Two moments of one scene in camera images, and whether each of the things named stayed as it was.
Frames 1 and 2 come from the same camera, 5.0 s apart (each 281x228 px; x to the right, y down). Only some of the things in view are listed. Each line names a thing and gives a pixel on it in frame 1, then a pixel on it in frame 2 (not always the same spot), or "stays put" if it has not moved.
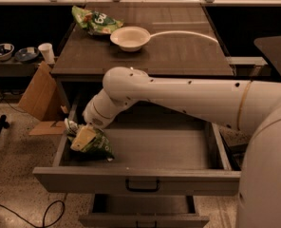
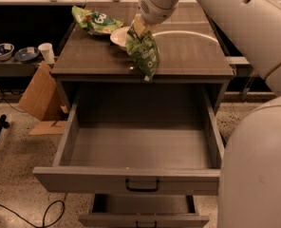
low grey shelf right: (247, 66) stays put
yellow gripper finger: (84, 136) → (139, 24)
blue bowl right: (27, 53) stays put
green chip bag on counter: (96, 22) stays put
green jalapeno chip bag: (99, 146) → (144, 50)
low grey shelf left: (12, 68) stays put
